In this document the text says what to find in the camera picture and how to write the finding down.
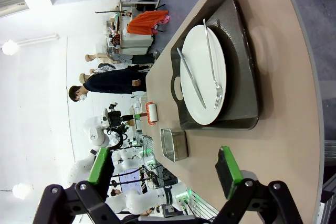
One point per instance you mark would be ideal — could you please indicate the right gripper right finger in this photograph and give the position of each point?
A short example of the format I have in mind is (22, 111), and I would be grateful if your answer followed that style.
(228, 169)

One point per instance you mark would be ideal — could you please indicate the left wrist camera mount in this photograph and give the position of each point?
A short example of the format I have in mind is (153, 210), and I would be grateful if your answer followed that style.
(113, 106)

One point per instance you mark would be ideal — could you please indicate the silver fork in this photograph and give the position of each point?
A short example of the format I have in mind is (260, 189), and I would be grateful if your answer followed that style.
(211, 58)

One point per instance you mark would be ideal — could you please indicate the dark brown serving tray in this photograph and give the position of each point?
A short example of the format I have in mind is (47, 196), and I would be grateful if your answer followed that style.
(236, 51)

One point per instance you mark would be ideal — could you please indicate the round ceiling lamp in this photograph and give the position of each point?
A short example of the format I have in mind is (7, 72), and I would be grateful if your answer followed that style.
(21, 190)
(9, 47)

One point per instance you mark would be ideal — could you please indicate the clothed mannequin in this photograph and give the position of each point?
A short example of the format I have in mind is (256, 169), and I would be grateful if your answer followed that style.
(103, 68)

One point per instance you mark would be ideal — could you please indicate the pink lint roller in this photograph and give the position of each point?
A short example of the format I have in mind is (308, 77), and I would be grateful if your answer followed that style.
(152, 112)

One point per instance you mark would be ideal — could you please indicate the computer monitor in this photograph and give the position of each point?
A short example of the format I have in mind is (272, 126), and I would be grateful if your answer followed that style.
(130, 180)

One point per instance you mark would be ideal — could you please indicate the person in black t-shirt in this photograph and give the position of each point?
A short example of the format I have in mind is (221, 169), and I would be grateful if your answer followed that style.
(110, 82)

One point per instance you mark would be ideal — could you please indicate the white round plate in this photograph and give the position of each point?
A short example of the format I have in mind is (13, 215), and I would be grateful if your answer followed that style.
(199, 58)

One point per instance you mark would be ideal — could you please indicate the silver table knife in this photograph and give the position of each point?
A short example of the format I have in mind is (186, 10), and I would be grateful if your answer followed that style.
(191, 78)

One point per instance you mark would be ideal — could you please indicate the person's left hand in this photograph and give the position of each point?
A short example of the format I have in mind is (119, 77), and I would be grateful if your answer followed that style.
(136, 82)

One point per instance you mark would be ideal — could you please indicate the orange red hanging garment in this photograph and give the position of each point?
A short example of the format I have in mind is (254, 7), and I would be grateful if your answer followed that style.
(147, 22)

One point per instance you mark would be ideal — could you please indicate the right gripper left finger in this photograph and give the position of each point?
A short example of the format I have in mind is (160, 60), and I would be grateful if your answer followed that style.
(101, 166)

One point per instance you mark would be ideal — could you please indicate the rectangular metal tin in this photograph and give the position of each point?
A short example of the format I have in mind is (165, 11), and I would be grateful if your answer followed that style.
(178, 142)

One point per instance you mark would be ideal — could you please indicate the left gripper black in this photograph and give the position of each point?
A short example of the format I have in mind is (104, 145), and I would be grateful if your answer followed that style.
(114, 120)

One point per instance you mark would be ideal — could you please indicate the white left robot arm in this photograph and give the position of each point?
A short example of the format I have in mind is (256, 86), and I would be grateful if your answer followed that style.
(94, 134)

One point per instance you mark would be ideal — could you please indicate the white cabinet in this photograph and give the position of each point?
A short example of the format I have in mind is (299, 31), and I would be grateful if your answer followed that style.
(136, 43)

